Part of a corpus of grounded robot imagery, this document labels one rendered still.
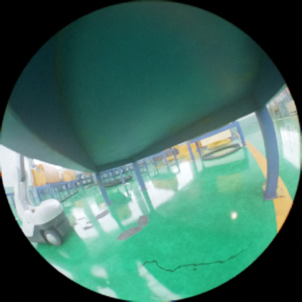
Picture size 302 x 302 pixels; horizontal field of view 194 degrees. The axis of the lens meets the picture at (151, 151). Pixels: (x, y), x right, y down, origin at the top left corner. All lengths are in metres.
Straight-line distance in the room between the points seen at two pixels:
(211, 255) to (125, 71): 0.64
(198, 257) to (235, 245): 0.18
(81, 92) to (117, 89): 0.07
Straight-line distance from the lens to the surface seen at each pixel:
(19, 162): 1.35
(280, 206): 0.74
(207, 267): 0.51
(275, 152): 0.65
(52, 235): 1.02
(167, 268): 0.53
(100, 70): 0.15
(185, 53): 0.18
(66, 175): 6.46
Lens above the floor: 0.49
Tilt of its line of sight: 5 degrees up
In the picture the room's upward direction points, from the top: 19 degrees counter-clockwise
